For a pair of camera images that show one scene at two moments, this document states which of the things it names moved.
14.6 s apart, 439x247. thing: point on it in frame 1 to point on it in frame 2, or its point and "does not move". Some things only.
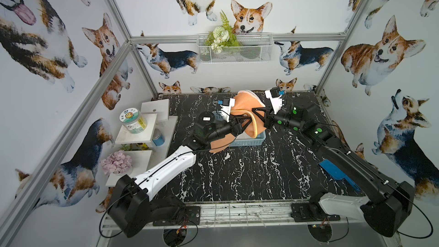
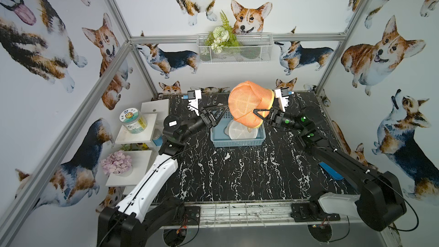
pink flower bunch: x=116 y=162 does not move
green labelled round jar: x=133 y=120 does not move
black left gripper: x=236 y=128 to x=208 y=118
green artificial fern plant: x=222 y=36 does not move
